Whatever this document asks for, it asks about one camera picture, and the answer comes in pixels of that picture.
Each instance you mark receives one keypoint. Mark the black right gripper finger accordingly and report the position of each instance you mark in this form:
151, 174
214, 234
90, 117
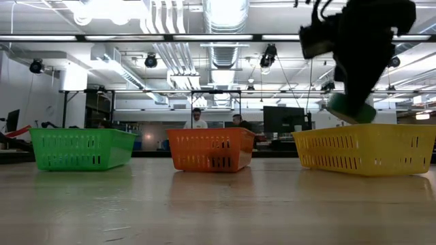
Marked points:
359, 97

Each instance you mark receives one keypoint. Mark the green tape roll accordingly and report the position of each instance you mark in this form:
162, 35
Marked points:
337, 105

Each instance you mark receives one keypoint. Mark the yellow plastic basket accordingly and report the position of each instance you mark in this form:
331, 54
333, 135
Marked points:
361, 149

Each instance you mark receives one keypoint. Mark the small red object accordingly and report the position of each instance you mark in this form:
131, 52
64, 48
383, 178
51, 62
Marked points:
260, 137

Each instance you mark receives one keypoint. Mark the person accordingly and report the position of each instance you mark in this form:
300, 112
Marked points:
242, 123
197, 120

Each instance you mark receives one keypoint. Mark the orange plastic basket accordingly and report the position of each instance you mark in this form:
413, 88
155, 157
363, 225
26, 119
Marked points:
204, 149

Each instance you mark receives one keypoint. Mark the grey exercise ball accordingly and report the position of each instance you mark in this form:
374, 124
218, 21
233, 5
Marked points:
150, 136

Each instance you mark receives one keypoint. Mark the blue bin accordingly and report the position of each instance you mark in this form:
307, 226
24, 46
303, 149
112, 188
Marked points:
137, 145

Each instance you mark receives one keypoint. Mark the green plastic basket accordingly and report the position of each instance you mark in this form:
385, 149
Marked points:
81, 149

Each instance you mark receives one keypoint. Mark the white hanging box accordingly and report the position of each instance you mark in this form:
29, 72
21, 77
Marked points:
73, 80

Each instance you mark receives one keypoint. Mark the small black monitor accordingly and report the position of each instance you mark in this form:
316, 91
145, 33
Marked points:
13, 119

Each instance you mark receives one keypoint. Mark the black ceiling camera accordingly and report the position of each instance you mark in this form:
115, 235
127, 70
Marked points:
394, 62
328, 86
268, 56
151, 61
36, 66

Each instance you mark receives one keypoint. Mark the silver ceiling air duct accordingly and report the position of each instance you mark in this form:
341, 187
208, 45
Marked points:
226, 13

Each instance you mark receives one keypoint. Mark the black overhead frame bar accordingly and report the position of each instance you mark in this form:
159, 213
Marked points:
204, 37

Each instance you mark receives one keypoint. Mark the black metal rig frame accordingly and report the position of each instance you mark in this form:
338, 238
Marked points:
64, 109

